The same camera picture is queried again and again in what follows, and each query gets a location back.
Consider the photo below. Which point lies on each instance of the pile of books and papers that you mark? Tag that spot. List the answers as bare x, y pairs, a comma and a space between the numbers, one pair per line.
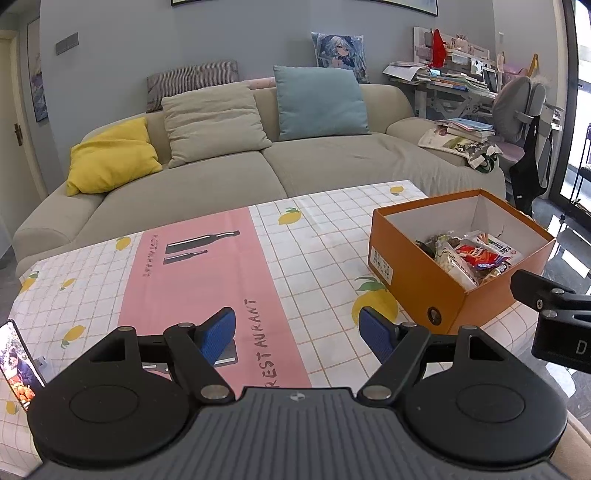
443, 78

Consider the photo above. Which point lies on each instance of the pink and white checked tablecloth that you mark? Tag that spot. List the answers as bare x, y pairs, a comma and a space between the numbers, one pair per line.
323, 258

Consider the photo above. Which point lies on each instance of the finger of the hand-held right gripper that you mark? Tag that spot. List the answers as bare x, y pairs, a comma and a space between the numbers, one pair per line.
540, 288

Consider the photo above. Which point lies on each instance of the pink cushion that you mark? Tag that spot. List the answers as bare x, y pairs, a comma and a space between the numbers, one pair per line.
261, 83

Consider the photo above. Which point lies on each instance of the wall poster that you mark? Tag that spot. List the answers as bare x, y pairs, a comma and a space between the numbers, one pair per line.
38, 74

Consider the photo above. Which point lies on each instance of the white desk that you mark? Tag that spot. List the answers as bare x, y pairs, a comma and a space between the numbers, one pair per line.
438, 104

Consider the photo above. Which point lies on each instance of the white candy packet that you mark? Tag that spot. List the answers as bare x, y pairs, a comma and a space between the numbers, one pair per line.
501, 246

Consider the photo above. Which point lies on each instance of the light blue pillow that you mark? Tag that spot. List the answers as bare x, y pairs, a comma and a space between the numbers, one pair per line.
318, 104

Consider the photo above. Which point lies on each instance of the grey wall panel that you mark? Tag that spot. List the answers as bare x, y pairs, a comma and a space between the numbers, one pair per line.
67, 43

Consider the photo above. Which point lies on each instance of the beige pillow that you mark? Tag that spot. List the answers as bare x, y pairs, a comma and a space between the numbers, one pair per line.
212, 124

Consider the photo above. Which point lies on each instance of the grey striped pillow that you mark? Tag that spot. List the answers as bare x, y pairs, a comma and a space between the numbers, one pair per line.
189, 81

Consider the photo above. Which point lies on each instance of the glass balcony door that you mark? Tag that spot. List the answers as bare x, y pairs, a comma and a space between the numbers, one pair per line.
577, 115

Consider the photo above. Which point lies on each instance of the stack of books and magazines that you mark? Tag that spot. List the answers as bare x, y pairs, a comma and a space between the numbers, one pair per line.
455, 147

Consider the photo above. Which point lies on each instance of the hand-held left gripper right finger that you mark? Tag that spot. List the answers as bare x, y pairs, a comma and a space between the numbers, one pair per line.
376, 332

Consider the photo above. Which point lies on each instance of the tablet screen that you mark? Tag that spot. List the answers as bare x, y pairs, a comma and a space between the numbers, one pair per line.
490, 82

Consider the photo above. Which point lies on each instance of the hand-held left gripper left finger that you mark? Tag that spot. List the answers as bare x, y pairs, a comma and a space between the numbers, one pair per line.
217, 334

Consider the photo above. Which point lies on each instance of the cartoon print pillow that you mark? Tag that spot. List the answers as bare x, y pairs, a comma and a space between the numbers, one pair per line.
339, 55

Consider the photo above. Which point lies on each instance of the yellow pillow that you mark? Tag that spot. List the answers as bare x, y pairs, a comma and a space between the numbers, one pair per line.
111, 159

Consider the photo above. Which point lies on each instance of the dark snack packet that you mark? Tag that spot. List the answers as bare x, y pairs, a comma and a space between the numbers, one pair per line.
429, 244

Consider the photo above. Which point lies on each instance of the beige sofa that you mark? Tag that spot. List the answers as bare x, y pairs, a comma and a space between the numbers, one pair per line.
323, 166

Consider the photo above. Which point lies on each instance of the red hanging item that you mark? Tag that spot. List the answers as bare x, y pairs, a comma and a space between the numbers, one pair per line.
438, 48

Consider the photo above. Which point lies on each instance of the clear bag of round cookies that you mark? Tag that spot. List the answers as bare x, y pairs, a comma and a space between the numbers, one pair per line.
455, 272

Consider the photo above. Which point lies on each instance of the grey desk chair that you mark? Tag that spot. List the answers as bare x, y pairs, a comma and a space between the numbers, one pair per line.
515, 108

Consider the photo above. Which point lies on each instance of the orange cardboard box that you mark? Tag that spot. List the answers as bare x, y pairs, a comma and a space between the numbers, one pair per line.
406, 295

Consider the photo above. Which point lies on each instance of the smartphone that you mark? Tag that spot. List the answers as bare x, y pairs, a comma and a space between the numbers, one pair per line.
18, 364

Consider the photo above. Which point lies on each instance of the black garment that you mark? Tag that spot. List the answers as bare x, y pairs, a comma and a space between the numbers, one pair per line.
528, 175

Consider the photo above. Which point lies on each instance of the red snack packet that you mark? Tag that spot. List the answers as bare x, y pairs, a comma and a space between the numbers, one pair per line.
480, 256

